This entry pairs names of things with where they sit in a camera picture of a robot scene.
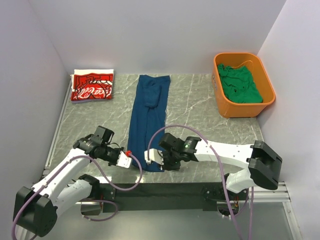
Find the green t-shirt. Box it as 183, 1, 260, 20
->
217, 63, 263, 104

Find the folded red coca-cola t-shirt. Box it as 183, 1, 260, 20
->
70, 72, 114, 102

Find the orange plastic bin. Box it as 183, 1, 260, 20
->
211, 52, 276, 118

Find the dark blue t-shirt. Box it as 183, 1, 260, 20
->
127, 75, 171, 172

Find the aluminium extrusion rail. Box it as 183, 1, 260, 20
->
13, 74, 304, 240

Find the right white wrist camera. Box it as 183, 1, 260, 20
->
144, 148, 164, 166

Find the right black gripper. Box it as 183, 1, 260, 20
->
157, 150, 182, 173

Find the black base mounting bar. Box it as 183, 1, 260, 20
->
69, 182, 250, 214

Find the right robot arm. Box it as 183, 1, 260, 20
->
158, 133, 283, 200

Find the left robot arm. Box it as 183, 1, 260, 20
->
11, 125, 122, 240

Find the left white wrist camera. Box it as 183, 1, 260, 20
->
116, 151, 133, 169

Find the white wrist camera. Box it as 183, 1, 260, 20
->
116, 151, 133, 169
144, 148, 164, 166

